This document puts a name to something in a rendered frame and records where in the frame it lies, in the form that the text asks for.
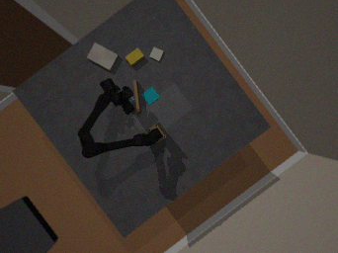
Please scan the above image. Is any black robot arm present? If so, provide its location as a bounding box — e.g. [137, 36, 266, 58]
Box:
[78, 78, 163, 158]

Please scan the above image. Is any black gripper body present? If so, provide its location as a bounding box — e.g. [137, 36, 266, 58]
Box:
[115, 85, 135, 115]

